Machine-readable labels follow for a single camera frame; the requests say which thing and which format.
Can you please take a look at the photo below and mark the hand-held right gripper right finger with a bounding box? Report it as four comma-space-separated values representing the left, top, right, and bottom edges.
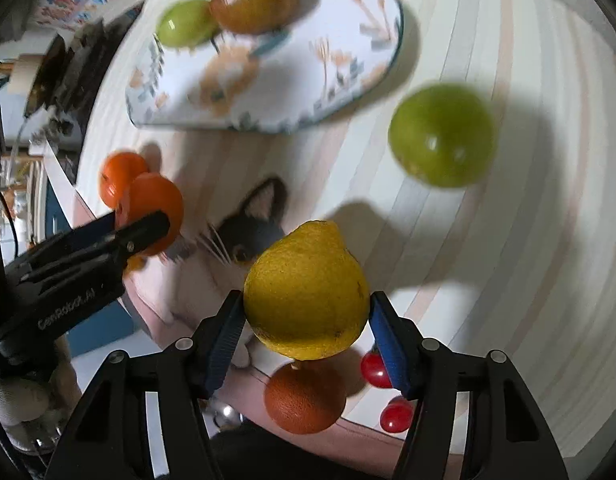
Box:
369, 291, 569, 480

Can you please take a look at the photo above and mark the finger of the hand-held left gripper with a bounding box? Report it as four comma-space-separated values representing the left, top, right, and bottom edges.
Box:
68, 212, 119, 242
108, 210, 171, 262

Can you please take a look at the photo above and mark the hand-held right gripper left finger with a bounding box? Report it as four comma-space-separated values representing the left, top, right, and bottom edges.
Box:
45, 290, 247, 480

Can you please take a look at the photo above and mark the red cherry tomato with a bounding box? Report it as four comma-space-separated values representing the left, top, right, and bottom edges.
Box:
360, 350, 394, 389
379, 400, 414, 433

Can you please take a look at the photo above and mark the orange tangerine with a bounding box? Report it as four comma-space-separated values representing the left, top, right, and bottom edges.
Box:
117, 172, 185, 256
99, 150, 150, 207

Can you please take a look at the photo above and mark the dark orange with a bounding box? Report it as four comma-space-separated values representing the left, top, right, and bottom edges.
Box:
264, 360, 348, 436

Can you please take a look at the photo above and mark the yellow lemon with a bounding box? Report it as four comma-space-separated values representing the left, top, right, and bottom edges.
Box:
243, 220, 371, 361

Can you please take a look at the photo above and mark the large green apple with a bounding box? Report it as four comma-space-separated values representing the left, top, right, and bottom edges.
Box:
388, 84, 498, 189

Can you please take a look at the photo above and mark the floral oval plate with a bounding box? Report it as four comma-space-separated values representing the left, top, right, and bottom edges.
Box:
125, 0, 404, 135

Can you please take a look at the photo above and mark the person's left hand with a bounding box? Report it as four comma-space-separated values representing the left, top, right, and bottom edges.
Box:
0, 377, 56, 436

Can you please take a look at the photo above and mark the striped cat print mat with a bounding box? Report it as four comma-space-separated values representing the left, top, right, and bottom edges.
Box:
73, 0, 616, 461

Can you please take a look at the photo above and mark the black gas stove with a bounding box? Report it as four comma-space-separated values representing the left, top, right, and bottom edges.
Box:
25, 2, 146, 161

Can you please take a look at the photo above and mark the cream ribbed utensil holder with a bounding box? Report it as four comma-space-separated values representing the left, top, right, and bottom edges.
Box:
9, 54, 43, 95

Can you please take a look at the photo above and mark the small green apple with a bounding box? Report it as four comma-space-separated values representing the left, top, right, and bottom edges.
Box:
155, 0, 221, 51

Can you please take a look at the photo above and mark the brown round fruit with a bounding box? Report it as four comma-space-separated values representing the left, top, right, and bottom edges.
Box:
209, 0, 299, 36

